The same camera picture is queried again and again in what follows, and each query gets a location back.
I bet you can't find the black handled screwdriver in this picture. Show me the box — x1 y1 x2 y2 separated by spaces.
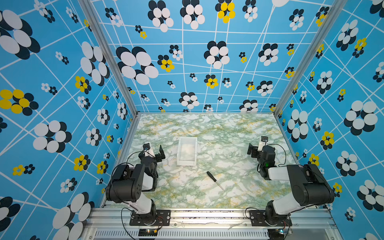
207 171 225 191

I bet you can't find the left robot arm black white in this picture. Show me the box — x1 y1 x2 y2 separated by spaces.
105 143 166 226

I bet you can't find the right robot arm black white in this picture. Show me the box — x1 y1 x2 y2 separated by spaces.
247 144 335 227

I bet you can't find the clear plastic bin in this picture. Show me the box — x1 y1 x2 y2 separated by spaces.
177 137 198 167

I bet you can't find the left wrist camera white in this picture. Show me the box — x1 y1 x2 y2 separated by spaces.
143 143 155 158

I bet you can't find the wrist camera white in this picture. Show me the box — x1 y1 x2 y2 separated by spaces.
258 136 269 152
143 143 155 158

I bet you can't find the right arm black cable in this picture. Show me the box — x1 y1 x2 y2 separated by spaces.
266 143 287 167

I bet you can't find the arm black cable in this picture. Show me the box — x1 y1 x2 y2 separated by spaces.
111 149 151 178
266 143 287 167

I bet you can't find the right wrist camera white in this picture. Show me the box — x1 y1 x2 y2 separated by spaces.
258 136 269 152

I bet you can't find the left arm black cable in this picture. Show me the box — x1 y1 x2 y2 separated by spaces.
111 149 151 178

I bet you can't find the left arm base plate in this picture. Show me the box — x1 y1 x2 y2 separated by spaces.
130 210 171 227

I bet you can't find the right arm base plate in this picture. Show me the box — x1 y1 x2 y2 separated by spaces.
247 210 293 228

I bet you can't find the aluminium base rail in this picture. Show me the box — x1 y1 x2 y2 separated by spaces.
81 208 342 240

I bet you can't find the left corner aluminium post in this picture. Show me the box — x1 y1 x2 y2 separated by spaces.
79 0 138 119

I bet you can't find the corner aluminium post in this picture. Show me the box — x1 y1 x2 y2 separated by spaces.
79 0 138 119
274 0 347 118

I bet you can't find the right corner aluminium post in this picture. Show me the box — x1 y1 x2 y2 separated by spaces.
274 0 347 118

